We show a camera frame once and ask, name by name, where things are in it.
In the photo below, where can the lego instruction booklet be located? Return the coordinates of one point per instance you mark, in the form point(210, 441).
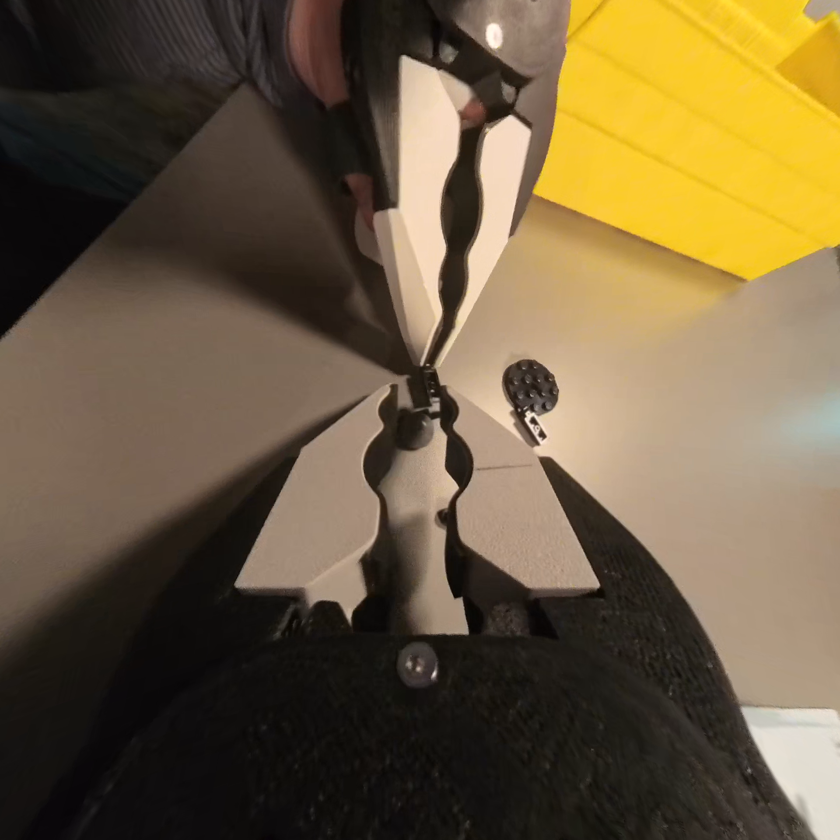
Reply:
point(797, 761)

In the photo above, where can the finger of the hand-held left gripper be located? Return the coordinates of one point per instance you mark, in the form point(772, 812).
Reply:
point(420, 197)
point(497, 210)

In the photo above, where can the person's left hand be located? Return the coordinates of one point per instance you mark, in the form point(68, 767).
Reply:
point(315, 46)

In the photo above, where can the round black studded lego plate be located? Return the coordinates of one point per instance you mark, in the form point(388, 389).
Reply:
point(531, 387)

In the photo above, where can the black rectangular lego plate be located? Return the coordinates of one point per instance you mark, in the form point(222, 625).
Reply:
point(535, 426)

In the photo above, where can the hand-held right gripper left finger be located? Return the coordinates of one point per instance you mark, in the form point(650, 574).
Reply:
point(308, 525)

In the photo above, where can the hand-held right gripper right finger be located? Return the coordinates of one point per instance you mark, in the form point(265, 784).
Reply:
point(525, 525)

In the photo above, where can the yellow plastic bin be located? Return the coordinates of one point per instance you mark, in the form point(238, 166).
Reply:
point(689, 131)

